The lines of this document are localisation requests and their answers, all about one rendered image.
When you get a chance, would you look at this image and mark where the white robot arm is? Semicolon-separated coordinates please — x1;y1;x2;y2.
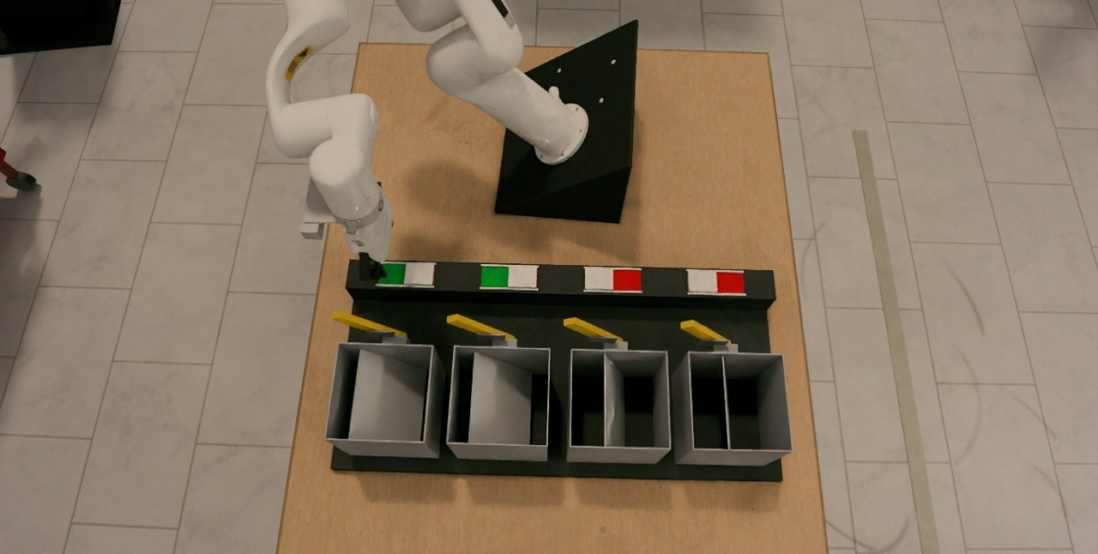
265;0;589;240

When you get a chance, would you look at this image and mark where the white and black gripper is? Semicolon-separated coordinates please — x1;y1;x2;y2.
341;182;394;281

